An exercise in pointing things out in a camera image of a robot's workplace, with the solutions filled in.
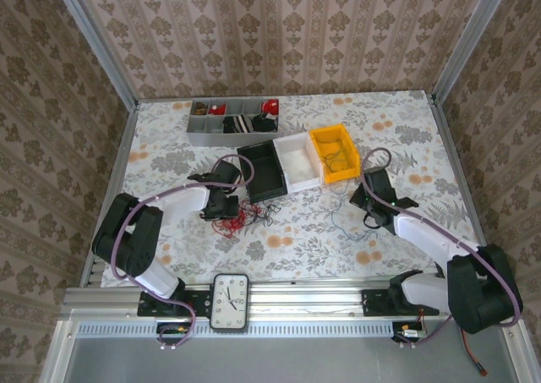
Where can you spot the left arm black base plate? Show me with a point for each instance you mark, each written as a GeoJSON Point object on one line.
{"type": "Point", "coordinates": [203, 302]}

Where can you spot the aluminium side rail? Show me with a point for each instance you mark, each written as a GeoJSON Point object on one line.
{"type": "Point", "coordinates": [450, 146]}
{"type": "Point", "coordinates": [113, 188]}

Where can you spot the white plastic bin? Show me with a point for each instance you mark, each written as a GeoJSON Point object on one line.
{"type": "Point", "coordinates": [298, 163]}

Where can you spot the grey compartment organizer box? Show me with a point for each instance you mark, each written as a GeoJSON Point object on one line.
{"type": "Point", "coordinates": [203, 135]}

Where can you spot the red white santa hat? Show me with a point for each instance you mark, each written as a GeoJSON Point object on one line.
{"type": "Point", "coordinates": [270, 106]}
{"type": "Point", "coordinates": [216, 109]}

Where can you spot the black cloth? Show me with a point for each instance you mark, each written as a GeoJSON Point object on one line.
{"type": "Point", "coordinates": [264, 124]}

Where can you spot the black framed white clock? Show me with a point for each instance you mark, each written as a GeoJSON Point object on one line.
{"type": "Point", "coordinates": [229, 302]}

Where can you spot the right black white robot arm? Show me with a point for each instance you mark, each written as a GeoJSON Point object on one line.
{"type": "Point", "coordinates": [435, 237]}

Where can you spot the brown small items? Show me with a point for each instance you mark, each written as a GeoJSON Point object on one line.
{"type": "Point", "coordinates": [199, 110]}

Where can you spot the aluminium front rail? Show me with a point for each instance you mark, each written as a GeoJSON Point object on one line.
{"type": "Point", "coordinates": [304, 298]}

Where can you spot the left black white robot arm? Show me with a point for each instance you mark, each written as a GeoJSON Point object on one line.
{"type": "Point", "coordinates": [177, 203]}

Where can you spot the black white striped sock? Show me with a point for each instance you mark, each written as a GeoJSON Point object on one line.
{"type": "Point", "coordinates": [236, 124]}

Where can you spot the yellow plastic bin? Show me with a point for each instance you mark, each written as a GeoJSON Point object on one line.
{"type": "Point", "coordinates": [325, 138]}

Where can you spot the aluminium frame post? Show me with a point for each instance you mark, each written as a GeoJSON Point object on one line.
{"type": "Point", "coordinates": [470, 40]}
{"type": "Point", "coordinates": [101, 49]}

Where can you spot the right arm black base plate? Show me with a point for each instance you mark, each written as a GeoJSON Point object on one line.
{"type": "Point", "coordinates": [376, 302]}

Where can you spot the grey metal panel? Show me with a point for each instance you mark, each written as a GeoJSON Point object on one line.
{"type": "Point", "coordinates": [274, 362]}

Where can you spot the floral tablecloth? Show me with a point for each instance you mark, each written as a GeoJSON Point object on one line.
{"type": "Point", "coordinates": [296, 252]}

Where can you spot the black power connector box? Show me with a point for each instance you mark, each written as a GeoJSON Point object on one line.
{"type": "Point", "coordinates": [173, 332]}
{"type": "Point", "coordinates": [410, 333]}

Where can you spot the black plastic bin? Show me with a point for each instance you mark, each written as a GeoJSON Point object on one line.
{"type": "Point", "coordinates": [264, 176]}

